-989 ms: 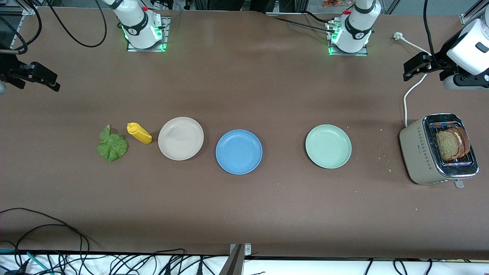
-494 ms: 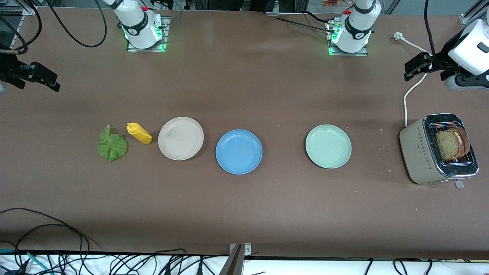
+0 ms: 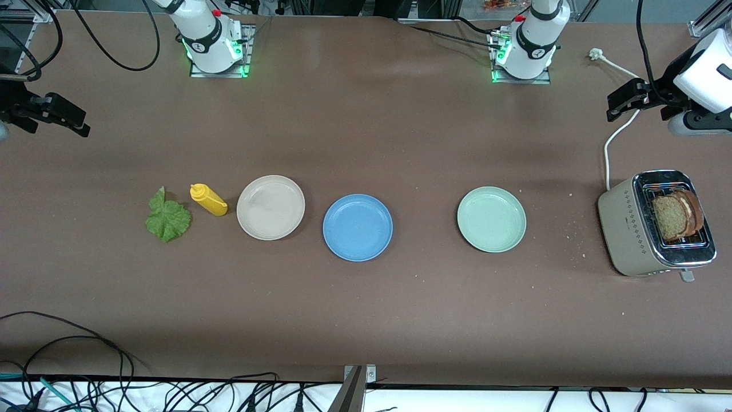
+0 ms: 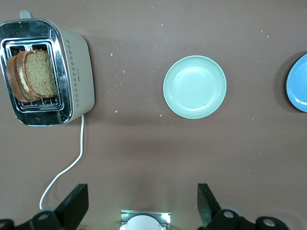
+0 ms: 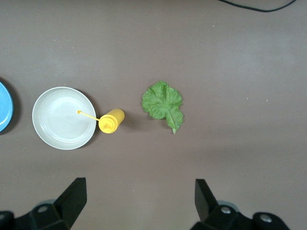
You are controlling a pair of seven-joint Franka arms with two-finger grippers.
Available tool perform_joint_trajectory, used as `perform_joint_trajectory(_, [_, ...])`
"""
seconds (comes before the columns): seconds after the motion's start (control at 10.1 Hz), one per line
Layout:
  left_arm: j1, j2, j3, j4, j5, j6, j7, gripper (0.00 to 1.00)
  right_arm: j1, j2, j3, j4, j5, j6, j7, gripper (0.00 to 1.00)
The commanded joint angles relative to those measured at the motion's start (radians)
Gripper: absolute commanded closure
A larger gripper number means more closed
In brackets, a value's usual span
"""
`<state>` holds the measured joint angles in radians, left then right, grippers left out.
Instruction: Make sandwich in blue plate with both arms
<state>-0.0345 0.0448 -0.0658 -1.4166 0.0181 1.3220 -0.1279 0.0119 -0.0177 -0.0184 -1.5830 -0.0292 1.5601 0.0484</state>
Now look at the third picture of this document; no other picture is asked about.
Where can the pale green round plate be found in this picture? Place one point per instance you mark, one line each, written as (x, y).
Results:
(492, 220)

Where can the green lettuce leaf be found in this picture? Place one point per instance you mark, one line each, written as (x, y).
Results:
(168, 220)

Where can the metal table edge bracket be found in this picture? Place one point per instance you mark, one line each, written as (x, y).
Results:
(354, 389)

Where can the aluminium frame profile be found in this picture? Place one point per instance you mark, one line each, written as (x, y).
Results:
(706, 20)
(40, 16)

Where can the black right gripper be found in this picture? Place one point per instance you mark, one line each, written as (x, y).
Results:
(12, 104)

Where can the brown bread slice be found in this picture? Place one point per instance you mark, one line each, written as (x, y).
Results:
(669, 220)
(696, 209)

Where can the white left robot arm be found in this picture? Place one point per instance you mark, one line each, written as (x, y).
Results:
(534, 40)

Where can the beige chrome toaster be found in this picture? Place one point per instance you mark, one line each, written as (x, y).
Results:
(626, 229)

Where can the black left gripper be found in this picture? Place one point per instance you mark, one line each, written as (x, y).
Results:
(659, 91)

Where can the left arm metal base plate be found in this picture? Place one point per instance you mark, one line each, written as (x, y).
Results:
(520, 81)

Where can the blue round plate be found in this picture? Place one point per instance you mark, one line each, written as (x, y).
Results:
(357, 228)

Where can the orange snack packet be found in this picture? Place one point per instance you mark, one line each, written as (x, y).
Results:
(500, 4)

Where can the yellow mustard squeeze bottle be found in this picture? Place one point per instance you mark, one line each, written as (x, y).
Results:
(210, 201)

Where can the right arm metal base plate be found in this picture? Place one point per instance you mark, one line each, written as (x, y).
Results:
(220, 74)

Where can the beige round plate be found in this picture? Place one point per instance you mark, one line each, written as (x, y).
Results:
(270, 208)

